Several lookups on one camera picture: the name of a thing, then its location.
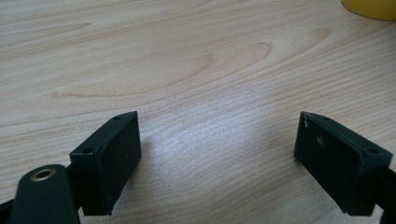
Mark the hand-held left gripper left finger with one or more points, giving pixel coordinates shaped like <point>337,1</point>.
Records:
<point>106,161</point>

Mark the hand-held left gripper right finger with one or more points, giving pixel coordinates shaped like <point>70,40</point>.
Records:
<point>336,168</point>

